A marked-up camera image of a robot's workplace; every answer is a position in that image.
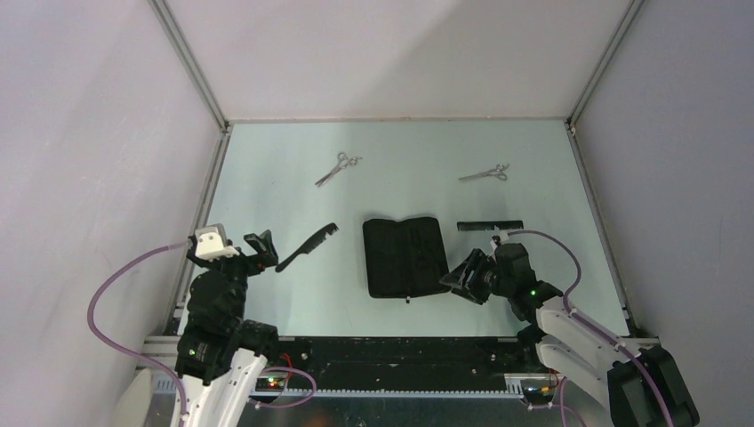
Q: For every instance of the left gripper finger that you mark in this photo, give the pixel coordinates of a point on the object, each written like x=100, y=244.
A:
x=266, y=254
x=220, y=241

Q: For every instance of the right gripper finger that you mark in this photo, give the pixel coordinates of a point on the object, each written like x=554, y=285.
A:
x=479, y=293
x=465, y=275

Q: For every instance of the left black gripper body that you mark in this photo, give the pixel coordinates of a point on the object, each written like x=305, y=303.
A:
x=241, y=266

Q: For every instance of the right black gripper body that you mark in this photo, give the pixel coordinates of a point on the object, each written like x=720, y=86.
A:
x=493, y=282

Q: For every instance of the black handled comb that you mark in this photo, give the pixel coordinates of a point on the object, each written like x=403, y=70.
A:
x=309, y=245

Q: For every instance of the black zippered tool case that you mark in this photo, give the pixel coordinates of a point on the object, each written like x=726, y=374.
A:
x=404, y=259

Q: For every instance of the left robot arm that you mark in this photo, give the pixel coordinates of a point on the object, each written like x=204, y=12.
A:
x=221, y=353

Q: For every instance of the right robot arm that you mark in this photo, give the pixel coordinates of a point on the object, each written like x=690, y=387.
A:
x=637, y=385

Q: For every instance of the black straight comb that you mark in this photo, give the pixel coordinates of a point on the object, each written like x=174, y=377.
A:
x=489, y=226

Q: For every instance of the right silver scissors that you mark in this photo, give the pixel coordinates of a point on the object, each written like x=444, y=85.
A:
x=498, y=172

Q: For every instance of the silver scissors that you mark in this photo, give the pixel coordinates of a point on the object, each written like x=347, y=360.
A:
x=343, y=161
x=498, y=172

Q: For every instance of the left silver scissors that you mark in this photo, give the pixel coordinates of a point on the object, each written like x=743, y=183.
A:
x=343, y=161

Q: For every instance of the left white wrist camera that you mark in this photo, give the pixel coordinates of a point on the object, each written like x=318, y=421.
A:
x=212, y=243

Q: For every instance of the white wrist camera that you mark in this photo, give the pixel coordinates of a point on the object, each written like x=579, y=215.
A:
x=499, y=239
x=212, y=243

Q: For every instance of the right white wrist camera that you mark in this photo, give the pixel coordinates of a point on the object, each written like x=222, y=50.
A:
x=499, y=239

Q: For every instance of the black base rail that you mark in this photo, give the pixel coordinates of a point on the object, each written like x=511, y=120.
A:
x=419, y=365

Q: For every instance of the left aluminium frame post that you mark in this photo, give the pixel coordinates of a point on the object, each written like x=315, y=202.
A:
x=188, y=60

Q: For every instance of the aluminium frame post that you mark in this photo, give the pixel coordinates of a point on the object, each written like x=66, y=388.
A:
x=605, y=59
x=188, y=60

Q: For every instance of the right aluminium frame post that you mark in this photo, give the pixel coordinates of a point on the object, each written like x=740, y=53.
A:
x=605, y=59

